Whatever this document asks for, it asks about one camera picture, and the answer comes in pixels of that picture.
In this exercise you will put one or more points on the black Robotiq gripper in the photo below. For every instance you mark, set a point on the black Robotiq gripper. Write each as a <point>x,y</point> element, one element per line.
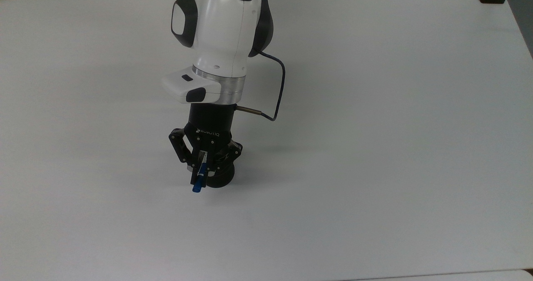
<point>210,123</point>

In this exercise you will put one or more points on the white marker with blue cap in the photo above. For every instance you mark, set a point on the white marker with blue cap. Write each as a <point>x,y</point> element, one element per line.
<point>200,180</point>

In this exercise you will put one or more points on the black mesh pen cup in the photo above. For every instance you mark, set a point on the black mesh pen cup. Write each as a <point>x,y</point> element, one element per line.
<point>223,181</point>

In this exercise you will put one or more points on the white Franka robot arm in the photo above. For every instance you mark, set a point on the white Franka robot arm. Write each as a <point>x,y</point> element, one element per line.
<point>220,23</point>

